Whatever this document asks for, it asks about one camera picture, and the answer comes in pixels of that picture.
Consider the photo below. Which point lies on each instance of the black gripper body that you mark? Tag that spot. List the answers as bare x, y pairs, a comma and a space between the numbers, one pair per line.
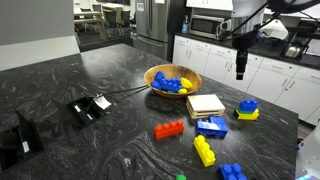
244, 40

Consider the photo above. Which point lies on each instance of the blue block on stack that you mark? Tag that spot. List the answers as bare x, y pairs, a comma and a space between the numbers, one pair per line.
248, 105

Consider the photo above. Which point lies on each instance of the white base cabinets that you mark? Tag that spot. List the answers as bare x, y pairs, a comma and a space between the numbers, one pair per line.
266, 80

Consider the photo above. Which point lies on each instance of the thin green block in stack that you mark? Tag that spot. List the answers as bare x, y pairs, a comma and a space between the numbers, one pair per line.
243, 111

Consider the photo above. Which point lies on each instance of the blue block in bowl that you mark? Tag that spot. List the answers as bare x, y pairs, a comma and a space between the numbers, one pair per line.
175, 83
161, 85
159, 76

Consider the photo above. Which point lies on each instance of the large flat blue block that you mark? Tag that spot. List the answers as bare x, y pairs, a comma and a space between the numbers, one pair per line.
211, 126

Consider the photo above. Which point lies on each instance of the white paper tag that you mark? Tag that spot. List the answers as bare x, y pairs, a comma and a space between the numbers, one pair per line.
102, 102

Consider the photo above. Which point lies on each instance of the green block in bowl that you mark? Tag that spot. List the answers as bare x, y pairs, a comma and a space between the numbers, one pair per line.
172, 92

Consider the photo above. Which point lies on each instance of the yellow block under stack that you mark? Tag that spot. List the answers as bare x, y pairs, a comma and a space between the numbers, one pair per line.
247, 116

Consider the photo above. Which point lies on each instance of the black countertop outlet box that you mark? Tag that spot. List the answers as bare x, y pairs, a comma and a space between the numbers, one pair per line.
20, 143
85, 111

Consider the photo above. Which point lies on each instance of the black camera stand bar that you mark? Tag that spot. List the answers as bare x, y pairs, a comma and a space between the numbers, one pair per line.
305, 29

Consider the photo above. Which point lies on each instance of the small yellow block in bowl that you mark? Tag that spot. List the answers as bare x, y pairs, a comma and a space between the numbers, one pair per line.
182, 91

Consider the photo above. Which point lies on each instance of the blue soap bottle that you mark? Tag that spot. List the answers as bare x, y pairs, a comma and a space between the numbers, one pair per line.
185, 26

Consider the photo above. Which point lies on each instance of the white wall cabinets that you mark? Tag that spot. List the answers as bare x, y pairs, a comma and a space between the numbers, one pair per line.
210, 4

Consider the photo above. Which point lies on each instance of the blue toy block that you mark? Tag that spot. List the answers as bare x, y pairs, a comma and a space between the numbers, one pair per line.
231, 172

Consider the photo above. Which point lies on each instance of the black office chair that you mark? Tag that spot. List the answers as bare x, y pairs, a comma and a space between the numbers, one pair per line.
126, 20
111, 21

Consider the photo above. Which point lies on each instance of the round wooden bowl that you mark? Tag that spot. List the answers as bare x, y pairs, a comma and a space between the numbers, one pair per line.
173, 69

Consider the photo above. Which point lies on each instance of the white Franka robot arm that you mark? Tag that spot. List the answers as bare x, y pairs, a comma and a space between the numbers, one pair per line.
248, 10

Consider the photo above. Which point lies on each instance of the stack of wooden squares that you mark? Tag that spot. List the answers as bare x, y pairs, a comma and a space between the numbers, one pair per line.
205, 105

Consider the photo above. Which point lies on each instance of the small green toy block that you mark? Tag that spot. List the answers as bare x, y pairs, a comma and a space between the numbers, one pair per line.
181, 177

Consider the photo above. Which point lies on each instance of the wooden office table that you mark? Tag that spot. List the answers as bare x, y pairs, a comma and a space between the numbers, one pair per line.
90, 18

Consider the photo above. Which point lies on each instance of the stainless steel refrigerator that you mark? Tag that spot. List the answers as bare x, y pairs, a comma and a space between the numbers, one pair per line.
156, 23

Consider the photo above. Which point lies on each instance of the long yellow toy block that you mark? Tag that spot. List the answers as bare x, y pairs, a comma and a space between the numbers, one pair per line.
204, 150

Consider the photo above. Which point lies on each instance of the silver microwave oven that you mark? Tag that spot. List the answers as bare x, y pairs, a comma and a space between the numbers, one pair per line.
206, 26

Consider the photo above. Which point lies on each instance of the red toy block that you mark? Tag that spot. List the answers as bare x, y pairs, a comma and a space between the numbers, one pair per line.
168, 129

